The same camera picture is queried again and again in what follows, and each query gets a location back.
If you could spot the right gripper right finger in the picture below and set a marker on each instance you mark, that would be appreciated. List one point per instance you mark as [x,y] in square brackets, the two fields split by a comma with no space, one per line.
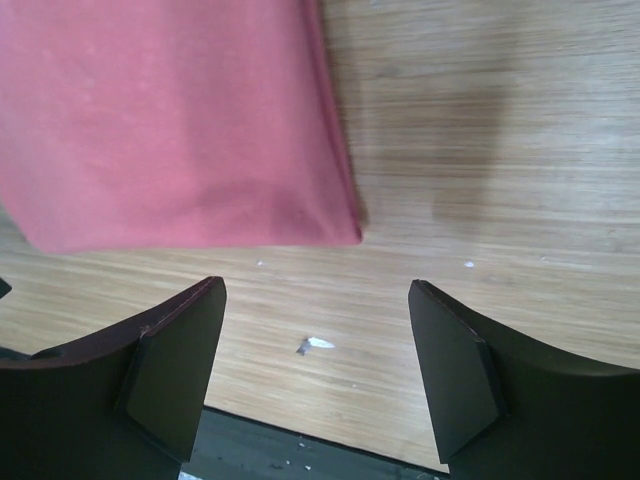
[504,405]

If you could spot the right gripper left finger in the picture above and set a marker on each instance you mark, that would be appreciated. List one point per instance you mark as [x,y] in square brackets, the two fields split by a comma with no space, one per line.
[124,402]

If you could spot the pink t shirt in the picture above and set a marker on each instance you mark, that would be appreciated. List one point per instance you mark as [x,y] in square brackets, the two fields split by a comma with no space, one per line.
[137,124]

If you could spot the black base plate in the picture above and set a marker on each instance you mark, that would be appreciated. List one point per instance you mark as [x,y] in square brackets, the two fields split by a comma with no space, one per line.
[232,447]

